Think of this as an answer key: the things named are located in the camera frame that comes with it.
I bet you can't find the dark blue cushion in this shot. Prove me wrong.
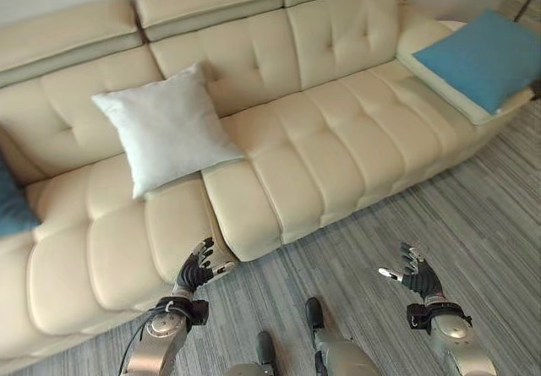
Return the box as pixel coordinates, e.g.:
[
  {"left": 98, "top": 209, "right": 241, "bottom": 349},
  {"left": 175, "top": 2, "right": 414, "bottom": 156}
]
[{"left": 0, "top": 152, "right": 41, "bottom": 238}]

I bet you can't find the cream leather sofa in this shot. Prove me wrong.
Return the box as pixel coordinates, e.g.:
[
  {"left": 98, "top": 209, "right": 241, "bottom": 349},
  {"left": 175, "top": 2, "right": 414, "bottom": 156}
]
[{"left": 0, "top": 0, "right": 534, "bottom": 349}]

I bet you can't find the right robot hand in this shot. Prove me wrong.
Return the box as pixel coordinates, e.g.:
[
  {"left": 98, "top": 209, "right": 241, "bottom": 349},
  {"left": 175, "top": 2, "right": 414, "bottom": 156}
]
[{"left": 378, "top": 242, "right": 445, "bottom": 300}]

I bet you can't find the light blue square cushion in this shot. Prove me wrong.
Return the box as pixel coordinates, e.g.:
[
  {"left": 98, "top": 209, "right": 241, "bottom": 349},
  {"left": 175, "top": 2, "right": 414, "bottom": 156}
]
[{"left": 412, "top": 8, "right": 541, "bottom": 116}]

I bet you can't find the white square cushion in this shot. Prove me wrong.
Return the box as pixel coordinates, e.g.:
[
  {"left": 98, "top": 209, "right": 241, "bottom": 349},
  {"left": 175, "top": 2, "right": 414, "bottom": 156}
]
[{"left": 90, "top": 62, "right": 247, "bottom": 200}]

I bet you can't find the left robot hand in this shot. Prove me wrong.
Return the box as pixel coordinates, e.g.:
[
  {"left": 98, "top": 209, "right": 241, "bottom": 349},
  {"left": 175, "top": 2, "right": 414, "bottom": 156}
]
[{"left": 173, "top": 237, "right": 236, "bottom": 299}]

